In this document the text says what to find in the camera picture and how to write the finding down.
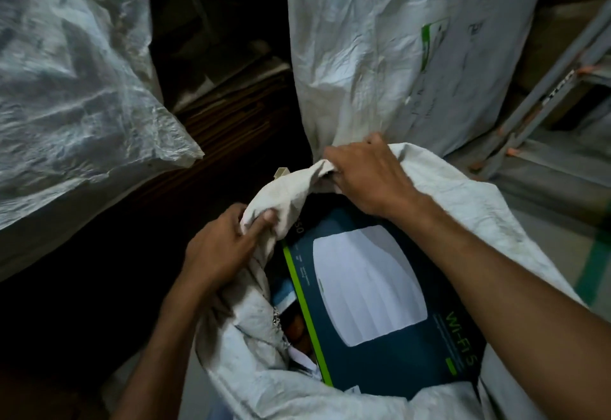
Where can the person's left hand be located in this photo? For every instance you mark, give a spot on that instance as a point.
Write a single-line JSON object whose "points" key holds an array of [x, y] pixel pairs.
{"points": [[219, 248]]}

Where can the person's right hand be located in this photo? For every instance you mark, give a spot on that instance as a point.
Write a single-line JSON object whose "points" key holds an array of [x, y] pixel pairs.
{"points": [[372, 176]]}

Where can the small light blue box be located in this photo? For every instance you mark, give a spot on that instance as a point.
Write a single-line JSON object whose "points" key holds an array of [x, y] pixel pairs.
{"points": [[286, 298]]}

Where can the white woven sack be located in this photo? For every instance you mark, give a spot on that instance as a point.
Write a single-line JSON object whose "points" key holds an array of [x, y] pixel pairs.
{"points": [[477, 205]]}

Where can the dark box white label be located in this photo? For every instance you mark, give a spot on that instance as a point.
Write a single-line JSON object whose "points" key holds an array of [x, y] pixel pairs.
{"points": [[396, 353]]}

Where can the person's right forearm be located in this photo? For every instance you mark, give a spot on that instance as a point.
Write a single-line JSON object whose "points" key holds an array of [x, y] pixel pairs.
{"points": [[515, 305]]}

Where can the person's left forearm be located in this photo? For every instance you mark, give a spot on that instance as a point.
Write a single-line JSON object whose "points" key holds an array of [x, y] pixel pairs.
{"points": [[157, 353]]}

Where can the large white sack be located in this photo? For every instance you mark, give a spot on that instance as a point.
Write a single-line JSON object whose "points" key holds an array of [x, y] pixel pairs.
{"points": [[71, 90]]}

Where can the tall white sack green mark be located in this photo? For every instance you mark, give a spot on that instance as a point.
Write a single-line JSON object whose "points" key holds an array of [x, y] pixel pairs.
{"points": [[372, 42]]}

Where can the dark wooden panel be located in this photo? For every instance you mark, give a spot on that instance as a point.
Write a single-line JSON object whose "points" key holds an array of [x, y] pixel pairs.
{"points": [[238, 114]]}

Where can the aluminium step ladder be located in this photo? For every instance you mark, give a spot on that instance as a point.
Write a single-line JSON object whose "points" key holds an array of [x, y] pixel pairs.
{"points": [[544, 100]]}

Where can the stacked cardboard boxes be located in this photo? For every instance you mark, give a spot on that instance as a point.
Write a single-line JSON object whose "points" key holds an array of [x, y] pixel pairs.
{"points": [[549, 42]]}

